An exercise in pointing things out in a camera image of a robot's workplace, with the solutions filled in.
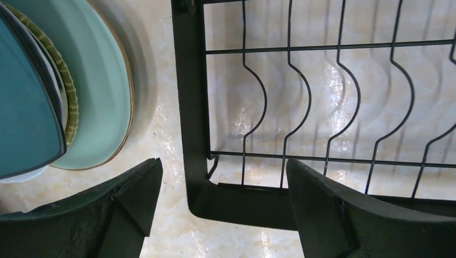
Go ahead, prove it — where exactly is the yellow-rimmed patterned plate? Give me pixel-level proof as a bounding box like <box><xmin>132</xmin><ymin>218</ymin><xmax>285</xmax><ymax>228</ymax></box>
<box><xmin>5</xmin><ymin>4</ymin><xmax>79</xmax><ymax>147</ymax></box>

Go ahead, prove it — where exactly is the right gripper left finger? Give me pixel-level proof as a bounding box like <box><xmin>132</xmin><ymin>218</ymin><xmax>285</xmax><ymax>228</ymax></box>
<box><xmin>1</xmin><ymin>159</ymin><xmax>163</xmax><ymax>257</ymax></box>

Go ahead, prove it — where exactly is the black wire dish rack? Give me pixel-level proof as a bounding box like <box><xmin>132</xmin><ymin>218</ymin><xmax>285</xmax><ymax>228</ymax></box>
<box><xmin>171</xmin><ymin>1</ymin><xmax>455</xmax><ymax>230</ymax></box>

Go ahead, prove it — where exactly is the light green round plate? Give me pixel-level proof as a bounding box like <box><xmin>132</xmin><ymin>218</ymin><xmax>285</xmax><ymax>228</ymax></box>
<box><xmin>8</xmin><ymin>1</ymin><xmax>134</xmax><ymax>170</ymax></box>

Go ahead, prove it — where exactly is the teal square plate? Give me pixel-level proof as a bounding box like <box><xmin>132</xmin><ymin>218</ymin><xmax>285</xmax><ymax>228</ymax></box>
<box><xmin>1</xmin><ymin>4</ymin><xmax>67</xmax><ymax>179</ymax></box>

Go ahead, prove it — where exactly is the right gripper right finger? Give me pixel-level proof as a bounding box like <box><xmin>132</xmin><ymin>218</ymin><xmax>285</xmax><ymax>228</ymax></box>
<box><xmin>286</xmin><ymin>159</ymin><xmax>455</xmax><ymax>257</ymax></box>

